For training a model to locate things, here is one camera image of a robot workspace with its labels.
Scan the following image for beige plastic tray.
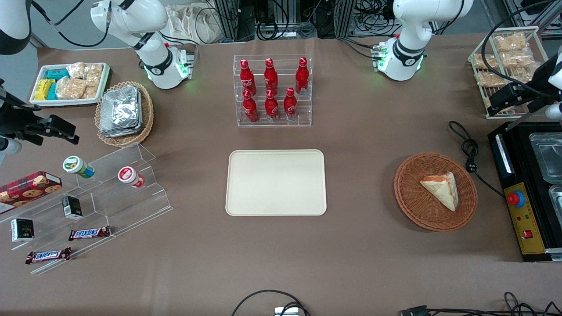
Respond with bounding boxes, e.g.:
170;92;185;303
225;150;328;216

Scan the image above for triangular sandwich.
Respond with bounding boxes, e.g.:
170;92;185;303
420;172;459;212

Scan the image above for light wicker basket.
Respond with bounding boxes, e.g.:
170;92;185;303
94;81;155;147

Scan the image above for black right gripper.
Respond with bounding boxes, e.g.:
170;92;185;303
0;90;80;146

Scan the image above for red cookie box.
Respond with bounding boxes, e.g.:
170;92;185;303
0;171;63;215

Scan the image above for clear bag of fried snacks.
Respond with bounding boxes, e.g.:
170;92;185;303
475;72;505;88
508;66;545;86
501;51;534;68
494;32;528;53
473;54;499;70

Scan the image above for brown wicker basket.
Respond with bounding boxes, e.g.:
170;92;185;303
394;152;478;232

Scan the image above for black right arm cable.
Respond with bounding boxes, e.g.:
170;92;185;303
30;0;111;48

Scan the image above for red lid yogurt cup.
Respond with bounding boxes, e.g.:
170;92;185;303
117;166;146;189

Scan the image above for small black box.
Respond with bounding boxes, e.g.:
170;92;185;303
61;195;83;220
11;218;35;243

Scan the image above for white wire rack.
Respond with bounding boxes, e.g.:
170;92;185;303
468;26;550;120

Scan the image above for black coiled cable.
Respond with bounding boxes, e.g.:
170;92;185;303
256;18;282;41

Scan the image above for black power cable with plug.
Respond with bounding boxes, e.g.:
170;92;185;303
448;121;505;198

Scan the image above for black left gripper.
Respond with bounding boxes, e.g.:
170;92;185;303
489;57;562;118

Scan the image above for large steel pan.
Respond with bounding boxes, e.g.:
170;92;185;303
529;132;562;184

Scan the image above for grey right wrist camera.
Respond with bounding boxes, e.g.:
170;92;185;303
0;137;22;165

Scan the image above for white rectangular snack tray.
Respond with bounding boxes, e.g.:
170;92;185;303
29;62;111;107

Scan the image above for black tangled cable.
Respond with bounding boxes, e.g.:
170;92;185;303
427;291;562;316

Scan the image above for green lid yogurt cup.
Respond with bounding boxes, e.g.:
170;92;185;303
62;155;95;179

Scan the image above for yellow snack packet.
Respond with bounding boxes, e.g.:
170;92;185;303
34;79;56;101

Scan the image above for black food warmer appliance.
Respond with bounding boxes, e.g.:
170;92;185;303
488;121;562;263

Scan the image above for red cola bottle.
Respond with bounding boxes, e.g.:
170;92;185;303
295;57;310;95
264;58;279;93
284;87;298;121
240;59;257;95
265;89;280;122
242;90;259;122

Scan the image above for clear acrylic stepped stand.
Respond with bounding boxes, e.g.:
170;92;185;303
0;143;173;275

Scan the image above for white cloth bag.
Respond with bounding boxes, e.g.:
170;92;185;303
166;4;223;45

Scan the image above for grey metal bar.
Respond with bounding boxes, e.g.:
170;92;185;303
519;110;551;122

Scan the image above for snickers chocolate bar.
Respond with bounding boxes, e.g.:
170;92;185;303
25;247;72;265
68;226;112;242

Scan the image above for aluminium frame post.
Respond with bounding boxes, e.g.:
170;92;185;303
213;0;240;43

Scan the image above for black looped table cable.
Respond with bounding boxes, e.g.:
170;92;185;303
231;289;310;316

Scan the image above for clear acrylic bottle rack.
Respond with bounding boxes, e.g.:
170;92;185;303
234;54;312;128

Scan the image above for silver foil container stack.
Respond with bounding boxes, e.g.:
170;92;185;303
99;86;144;138

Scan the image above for small steel pan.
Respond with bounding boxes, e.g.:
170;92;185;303
548;185;562;230

